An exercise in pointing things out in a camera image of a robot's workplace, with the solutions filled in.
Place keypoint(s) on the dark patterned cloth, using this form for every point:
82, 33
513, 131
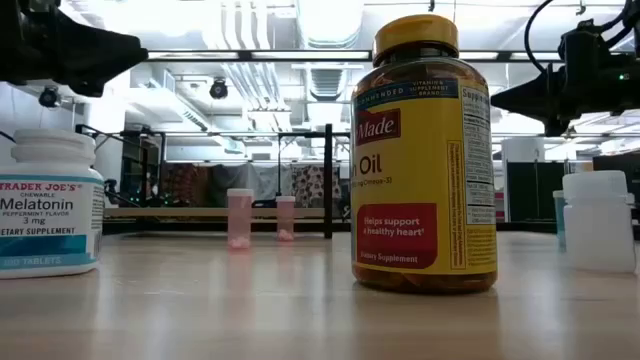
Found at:
185, 185

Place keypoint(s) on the black beam with light strips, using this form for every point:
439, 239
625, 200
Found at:
245, 56

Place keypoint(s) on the black ceiling camera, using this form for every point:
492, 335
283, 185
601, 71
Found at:
218, 89
50, 96

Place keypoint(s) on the pink translucent pill vial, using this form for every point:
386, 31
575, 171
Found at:
285, 220
240, 220

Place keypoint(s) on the black cabinet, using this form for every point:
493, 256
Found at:
530, 190

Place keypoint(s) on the teal translucent pill vial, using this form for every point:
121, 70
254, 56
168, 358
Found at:
558, 220

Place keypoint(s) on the silver ventilation duct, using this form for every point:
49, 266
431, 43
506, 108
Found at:
327, 25

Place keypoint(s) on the black equipment rack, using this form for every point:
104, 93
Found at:
150, 160

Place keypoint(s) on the black metal shelf frame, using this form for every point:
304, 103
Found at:
328, 175

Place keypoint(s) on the floral patterned cloth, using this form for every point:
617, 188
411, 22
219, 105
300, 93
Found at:
310, 185

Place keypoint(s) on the grey hanging cloth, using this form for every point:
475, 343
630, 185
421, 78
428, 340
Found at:
250, 180

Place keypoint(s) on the black aluminium table frame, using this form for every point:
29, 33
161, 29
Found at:
175, 226

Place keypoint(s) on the white plastic bottle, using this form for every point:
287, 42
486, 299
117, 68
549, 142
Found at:
597, 230

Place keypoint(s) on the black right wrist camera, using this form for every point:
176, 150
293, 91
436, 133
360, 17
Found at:
580, 47

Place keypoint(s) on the amber fish oil bottle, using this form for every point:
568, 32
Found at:
420, 175

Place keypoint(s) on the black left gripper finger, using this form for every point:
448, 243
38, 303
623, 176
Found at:
120, 50
125, 68

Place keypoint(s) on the white melatonin bottle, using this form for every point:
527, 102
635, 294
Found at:
50, 210

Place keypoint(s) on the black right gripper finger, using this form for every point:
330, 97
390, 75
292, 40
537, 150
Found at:
530, 95
535, 111

